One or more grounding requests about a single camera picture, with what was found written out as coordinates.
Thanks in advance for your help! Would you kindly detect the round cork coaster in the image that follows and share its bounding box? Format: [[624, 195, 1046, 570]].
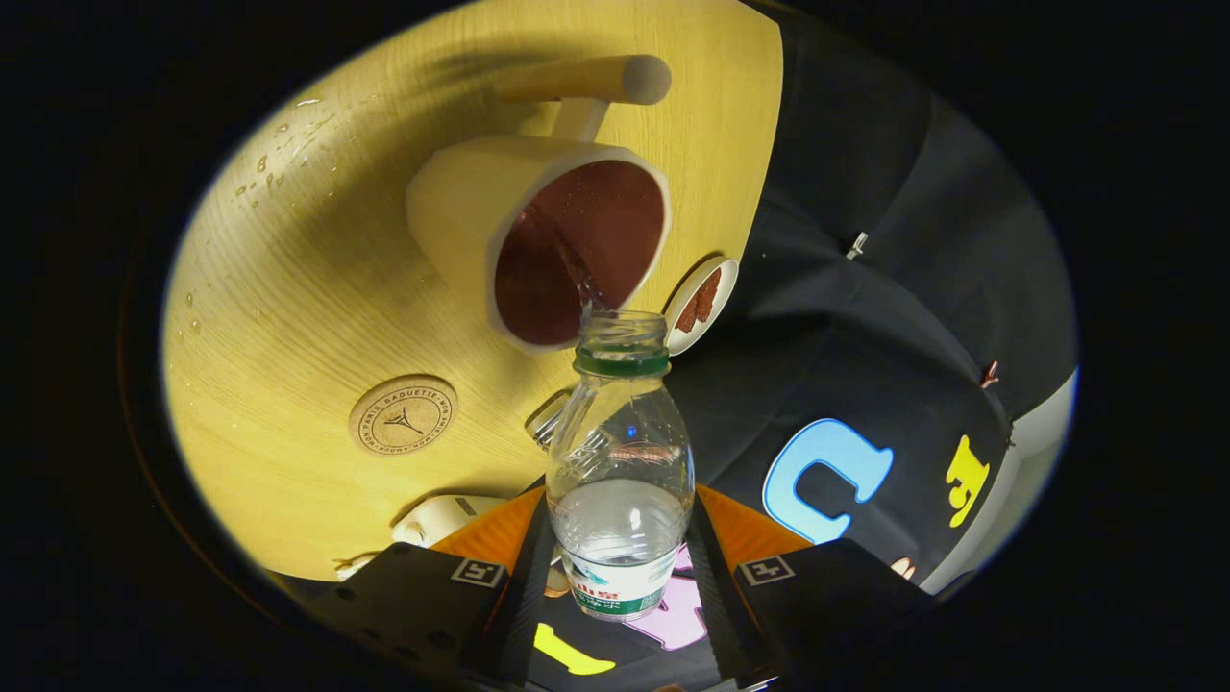
[[349, 375, 459, 457]]

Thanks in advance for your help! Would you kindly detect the white toaster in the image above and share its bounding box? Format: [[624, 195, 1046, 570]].
[[391, 494, 512, 551]]

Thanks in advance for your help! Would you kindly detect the wooden table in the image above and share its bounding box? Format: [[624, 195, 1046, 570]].
[[161, 0, 785, 583]]

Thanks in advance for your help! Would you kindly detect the clear plastic juice bottle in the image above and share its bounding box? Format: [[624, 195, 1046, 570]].
[[545, 309, 697, 623]]

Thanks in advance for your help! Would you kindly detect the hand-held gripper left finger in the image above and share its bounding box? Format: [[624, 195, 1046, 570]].
[[298, 485, 558, 689]]

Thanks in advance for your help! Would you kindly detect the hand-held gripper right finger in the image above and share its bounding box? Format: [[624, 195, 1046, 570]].
[[684, 483, 938, 689]]

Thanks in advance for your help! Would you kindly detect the cream cup with wooden handle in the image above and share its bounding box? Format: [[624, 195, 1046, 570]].
[[406, 55, 674, 357]]

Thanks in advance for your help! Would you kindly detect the wire mesh basket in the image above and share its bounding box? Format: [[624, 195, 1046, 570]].
[[525, 388, 579, 453]]

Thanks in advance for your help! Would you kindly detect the white round plate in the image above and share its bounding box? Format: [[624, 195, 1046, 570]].
[[663, 256, 741, 357]]

